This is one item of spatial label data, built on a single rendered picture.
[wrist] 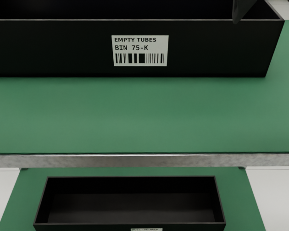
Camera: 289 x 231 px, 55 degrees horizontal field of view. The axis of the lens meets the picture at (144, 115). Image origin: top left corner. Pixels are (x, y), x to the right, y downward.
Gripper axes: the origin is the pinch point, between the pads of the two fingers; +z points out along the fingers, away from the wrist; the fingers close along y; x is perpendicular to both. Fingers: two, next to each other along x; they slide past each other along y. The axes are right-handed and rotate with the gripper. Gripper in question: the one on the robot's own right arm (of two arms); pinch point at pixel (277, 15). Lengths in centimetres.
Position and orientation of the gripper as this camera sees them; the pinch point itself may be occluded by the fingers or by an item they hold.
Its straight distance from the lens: 37.8
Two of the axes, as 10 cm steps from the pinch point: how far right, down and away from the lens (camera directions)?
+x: -0.1, 9.3, -3.6
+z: -0.1, 3.6, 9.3
